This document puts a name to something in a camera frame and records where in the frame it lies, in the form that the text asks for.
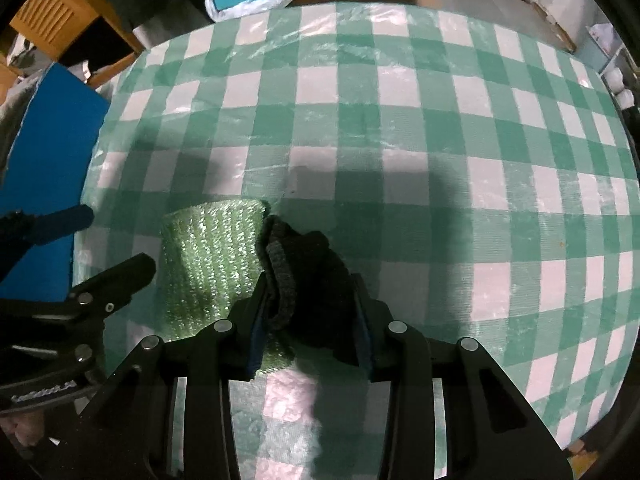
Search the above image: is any person's left hand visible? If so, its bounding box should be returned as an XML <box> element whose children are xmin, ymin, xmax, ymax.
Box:
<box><xmin>7</xmin><ymin>411</ymin><xmax>34</xmax><ymax>459</ymax></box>

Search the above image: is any dark grey sock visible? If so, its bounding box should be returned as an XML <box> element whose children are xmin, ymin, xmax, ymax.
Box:
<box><xmin>254</xmin><ymin>215</ymin><xmax>373</xmax><ymax>362</ymax></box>

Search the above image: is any green checked tablecloth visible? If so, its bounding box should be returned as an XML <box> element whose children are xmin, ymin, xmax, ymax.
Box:
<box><xmin>70</xmin><ymin>0</ymin><xmax>640</xmax><ymax>480</ymax></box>

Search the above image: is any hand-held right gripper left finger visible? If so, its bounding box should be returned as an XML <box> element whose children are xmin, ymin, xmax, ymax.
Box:
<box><xmin>75</xmin><ymin>272</ymin><xmax>268</xmax><ymax>480</ymax></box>

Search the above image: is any clear plastic bag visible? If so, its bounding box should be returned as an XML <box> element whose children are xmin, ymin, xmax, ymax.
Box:
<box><xmin>204</xmin><ymin>0</ymin><xmax>302</xmax><ymax>24</ymax></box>

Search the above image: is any blue cardboard box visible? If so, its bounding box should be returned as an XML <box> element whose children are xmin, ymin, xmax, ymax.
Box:
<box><xmin>0</xmin><ymin>65</ymin><xmax>112</xmax><ymax>302</ymax></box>

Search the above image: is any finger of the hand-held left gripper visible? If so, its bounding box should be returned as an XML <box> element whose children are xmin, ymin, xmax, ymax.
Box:
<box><xmin>0</xmin><ymin>252</ymin><xmax>157</xmax><ymax>367</ymax></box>
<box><xmin>0</xmin><ymin>204</ymin><xmax>96</xmax><ymax>281</ymax></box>

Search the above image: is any light blue container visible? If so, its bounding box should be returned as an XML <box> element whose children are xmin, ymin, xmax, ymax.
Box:
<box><xmin>575</xmin><ymin>22</ymin><xmax>632</xmax><ymax>107</ymax></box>

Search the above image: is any wooden louvered wardrobe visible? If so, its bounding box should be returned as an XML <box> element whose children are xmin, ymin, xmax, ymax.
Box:
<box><xmin>0</xmin><ymin>0</ymin><xmax>147</xmax><ymax>89</ymax></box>

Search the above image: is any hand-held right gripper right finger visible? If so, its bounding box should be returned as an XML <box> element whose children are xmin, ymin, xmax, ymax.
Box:
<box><xmin>350</xmin><ymin>272</ymin><xmax>573</xmax><ymax>480</ymax></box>

